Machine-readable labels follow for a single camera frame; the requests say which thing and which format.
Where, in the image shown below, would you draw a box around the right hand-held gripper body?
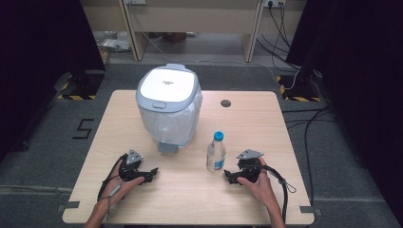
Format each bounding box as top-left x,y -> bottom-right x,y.
235,148 -> 266,185

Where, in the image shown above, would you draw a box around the white wall socket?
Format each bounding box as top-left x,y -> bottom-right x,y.
261,0 -> 287,9

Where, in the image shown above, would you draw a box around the person's right hand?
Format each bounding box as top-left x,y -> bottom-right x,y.
237,157 -> 278,209

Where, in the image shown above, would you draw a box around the person's left hand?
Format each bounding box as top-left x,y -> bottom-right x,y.
103,172 -> 146,208

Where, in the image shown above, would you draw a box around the hazard striped stand base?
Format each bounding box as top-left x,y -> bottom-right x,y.
52,69 -> 106,102
275,73 -> 323,103

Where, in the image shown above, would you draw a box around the clutter under desk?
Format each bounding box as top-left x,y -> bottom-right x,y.
94,29 -> 133,65

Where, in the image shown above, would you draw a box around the clear water bottle blue cap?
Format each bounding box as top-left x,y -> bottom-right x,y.
206,130 -> 227,174

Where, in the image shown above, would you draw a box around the grey table bracket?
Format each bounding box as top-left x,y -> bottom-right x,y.
57,200 -> 81,213

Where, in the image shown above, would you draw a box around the white grey pedal trash can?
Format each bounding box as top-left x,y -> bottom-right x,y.
135,63 -> 203,156

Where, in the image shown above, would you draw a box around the black curtain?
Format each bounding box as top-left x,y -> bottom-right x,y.
0,0 -> 106,163
285,0 -> 403,220

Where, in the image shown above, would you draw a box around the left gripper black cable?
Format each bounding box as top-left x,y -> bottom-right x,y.
96,153 -> 128,212

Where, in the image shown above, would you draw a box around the beige wooden desk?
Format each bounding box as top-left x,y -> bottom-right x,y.
79,0 -> 308,64

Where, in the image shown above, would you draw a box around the black floor cables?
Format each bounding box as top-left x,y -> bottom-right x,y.
280,105 -> 337,208

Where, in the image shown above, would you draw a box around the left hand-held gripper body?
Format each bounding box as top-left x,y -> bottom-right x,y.
118,148 -> 150,185

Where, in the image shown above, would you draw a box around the black power cables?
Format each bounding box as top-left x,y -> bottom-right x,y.
256,2 -> 302,71

